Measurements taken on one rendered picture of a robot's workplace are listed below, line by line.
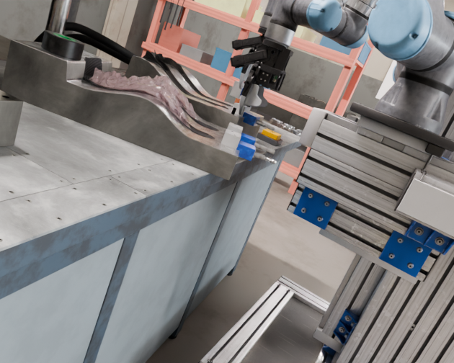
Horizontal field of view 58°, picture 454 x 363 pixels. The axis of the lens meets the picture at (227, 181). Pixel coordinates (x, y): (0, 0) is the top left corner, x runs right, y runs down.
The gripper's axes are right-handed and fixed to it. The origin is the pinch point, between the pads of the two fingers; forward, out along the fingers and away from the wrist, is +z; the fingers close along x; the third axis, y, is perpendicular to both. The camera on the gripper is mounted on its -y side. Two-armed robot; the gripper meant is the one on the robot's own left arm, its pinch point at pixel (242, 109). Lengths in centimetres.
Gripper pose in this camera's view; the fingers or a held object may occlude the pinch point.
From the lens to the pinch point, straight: 118.6
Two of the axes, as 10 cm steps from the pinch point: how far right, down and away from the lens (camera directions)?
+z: -3.5, 8.9, 2.9
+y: 8.7, 4.3, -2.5
